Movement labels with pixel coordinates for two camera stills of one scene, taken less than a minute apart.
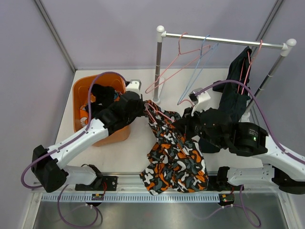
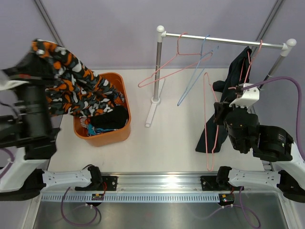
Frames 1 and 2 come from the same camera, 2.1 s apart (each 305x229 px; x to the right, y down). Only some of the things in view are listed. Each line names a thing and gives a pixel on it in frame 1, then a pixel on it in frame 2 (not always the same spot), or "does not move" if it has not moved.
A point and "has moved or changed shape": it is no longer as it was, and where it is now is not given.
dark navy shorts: (235, 86) does not move
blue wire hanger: (204, 60) does not move
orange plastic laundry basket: (82, 96) does not move
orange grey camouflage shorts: (175, 162) -> (76, 90)
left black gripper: (140, 112) -> (35, 68)
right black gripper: (187, 120) -> (223, 107)
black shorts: (104, 95) has moved or changed shape
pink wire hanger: (203, 49) -> (177, 63)
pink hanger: (162, 113) -> (206, 74)
